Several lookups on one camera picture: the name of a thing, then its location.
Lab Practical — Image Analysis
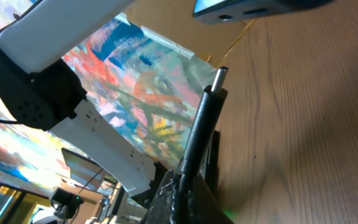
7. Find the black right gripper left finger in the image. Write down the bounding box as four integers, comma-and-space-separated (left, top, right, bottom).
140, 170, 182, 224

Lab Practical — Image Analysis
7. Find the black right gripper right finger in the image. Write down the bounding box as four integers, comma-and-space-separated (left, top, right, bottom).
195, 131, 232, 224

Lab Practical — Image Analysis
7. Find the black USB charging cable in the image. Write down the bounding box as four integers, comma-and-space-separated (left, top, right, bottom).
175, 65, 229, 224

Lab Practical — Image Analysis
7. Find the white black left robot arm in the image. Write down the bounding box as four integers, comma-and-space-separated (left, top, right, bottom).
0, 0, 158, 197

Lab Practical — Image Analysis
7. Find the colourful painted backdrop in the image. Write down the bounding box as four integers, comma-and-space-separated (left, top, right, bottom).
0, 1, 216, 191

